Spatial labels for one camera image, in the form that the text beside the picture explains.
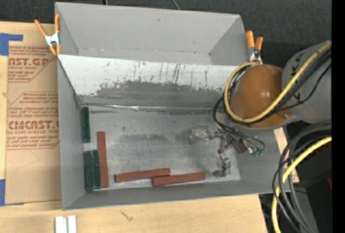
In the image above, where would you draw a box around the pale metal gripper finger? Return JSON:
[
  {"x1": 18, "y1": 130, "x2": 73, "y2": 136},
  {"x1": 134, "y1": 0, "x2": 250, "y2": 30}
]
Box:
[
  {"x1": 212, "y1": 152, "x2": 232, "y2": 179},
  {"x1": 189, "y1": 126, "x2": 213, "y2": 145}
]

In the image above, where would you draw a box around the grey metal bin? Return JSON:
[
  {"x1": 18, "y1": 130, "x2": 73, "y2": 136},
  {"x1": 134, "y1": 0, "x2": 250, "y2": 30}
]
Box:
[{"x1": 54, "y1": 2, "x2": 291, "y2": 211}]

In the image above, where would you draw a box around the red-brown flat block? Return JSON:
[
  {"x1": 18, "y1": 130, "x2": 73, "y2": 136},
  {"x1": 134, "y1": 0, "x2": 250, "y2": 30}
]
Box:
[
  {"x1": 151, "y1": 172, "x2": 206, "y2": 187},
  {"x1": 97, "y1": 131, "x2": 109, "y2": 188},
  {"x1": 114, "y1": 168, "x2": 171, "y2": 183}
]

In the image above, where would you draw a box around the dark green flat block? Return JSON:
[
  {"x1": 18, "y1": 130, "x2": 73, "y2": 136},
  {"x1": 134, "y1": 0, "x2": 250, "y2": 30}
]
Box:
[
  {"x1": 91, "y1": 149, "x2": 102, "y2": 190},
  {"x1": 84, "y1": 150, "x2": 95, "y2": 191},
  {"x1": 81, "y1": 106, "x2": 92, "y2": 143}
]

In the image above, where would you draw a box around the brown cardboard board red print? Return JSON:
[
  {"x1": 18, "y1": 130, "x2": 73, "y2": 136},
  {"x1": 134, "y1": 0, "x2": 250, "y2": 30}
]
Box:
[{"x1": 0, "y1": 20, "x2": 63, "y2": 206}]

